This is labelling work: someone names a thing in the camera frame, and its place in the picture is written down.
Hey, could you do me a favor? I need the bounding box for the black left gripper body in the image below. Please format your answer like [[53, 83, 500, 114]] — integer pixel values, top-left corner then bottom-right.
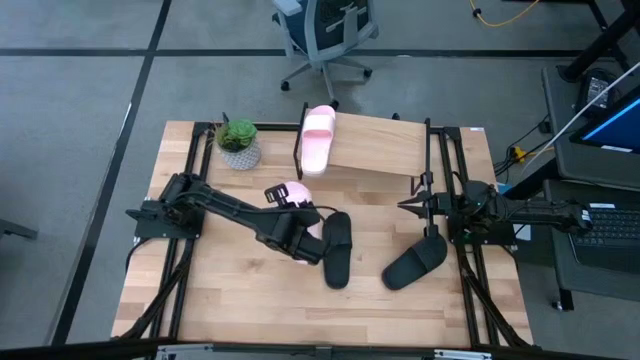
[[258, 206, 328, 267]]

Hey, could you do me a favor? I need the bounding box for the pink slide sandal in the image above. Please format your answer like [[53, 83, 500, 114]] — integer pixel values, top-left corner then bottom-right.
[[299, 104, 337, 177], [280, 180, 325, 265]]

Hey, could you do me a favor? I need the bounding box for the wooden shelf black metal frame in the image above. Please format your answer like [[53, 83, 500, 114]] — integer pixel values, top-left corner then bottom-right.
[[293, 101, 434, 182]]

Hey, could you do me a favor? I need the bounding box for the black aluminium table frame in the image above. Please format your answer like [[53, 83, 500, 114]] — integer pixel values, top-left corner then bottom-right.
[[112, 119, 535, 351]]

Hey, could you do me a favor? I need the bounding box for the yellow cable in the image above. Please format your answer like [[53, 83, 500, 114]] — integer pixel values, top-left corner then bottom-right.
[[467, 0, 542, 29]]

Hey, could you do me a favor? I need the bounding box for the white cable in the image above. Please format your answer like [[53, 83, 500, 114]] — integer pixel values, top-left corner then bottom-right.
[[519, 59, 640, 176]]

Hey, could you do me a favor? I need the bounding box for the dark grey side desk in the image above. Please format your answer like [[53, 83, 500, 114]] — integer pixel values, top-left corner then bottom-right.
[[542, 64, 640, 306]]

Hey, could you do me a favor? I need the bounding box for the black laptop keyboard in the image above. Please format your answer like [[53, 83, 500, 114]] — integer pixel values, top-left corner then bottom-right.
[[568, 199, 640, 275]]

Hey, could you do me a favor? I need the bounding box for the black slide sandal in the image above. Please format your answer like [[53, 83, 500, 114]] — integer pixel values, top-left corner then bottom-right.
[[321, 210, 354, 291], [381, 232, 449, 292]]

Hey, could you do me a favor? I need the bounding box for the succulent plant in patterned pot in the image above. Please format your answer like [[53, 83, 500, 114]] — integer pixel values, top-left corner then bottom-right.
[[213, 113, 263, 172]]

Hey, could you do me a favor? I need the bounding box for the grey blue office chair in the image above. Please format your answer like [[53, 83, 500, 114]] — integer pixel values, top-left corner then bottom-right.
[[271, 0, 380, 107]]

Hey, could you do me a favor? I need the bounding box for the screen with blue display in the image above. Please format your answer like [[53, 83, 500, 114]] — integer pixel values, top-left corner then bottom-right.
[[569, 84, 640, 156]]

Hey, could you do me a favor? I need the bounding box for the black power adapter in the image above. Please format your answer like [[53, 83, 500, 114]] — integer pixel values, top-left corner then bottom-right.
[[574, 68, 612, 115]]

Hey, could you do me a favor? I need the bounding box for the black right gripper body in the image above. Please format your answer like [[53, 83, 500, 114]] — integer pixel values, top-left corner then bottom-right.
[[423, 189, 454, 222]]

